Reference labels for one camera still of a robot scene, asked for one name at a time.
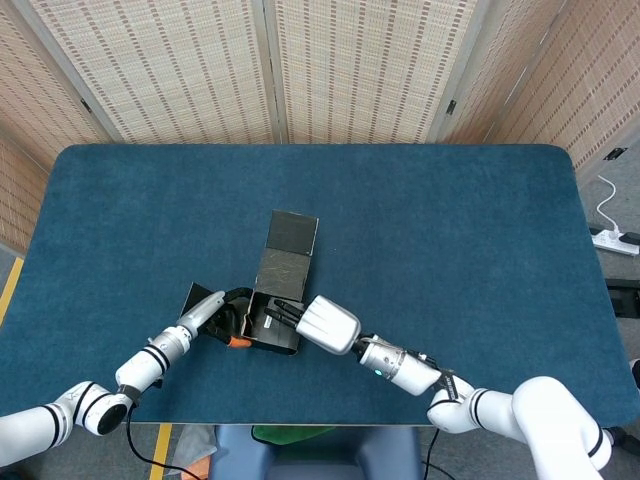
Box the grey plastic bag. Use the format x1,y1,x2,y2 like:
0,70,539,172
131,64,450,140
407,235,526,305
169,424,219,476

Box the woven folding screen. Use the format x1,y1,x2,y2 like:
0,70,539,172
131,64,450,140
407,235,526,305
0,0,640,254

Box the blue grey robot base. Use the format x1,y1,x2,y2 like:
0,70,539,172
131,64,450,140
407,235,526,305
207,424,431,480

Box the blue felt table cover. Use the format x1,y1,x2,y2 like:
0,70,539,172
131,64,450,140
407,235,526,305
0,143,640,426

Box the black equipment base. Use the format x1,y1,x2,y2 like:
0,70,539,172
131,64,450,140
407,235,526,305
605,278,640,317

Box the black cardboard box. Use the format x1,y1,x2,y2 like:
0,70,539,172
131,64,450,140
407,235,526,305
182,208,320,359

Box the white power cable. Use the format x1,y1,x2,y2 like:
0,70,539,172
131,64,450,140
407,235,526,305
595,174,622,236

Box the white power strip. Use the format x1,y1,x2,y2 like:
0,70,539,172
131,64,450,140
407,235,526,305
591,227,640,257

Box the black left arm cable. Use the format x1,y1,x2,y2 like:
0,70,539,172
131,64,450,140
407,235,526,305
124,407,211,480

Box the black caster wheel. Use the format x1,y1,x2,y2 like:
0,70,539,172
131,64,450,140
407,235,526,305
607,426,640,450

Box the green sheet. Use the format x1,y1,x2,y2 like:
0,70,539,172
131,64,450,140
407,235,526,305
251,424,341,445

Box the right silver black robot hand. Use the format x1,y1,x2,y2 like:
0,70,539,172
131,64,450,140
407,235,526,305
264,294,362,357

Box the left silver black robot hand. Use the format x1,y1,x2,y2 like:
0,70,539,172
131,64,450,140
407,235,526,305
177,285,256,350

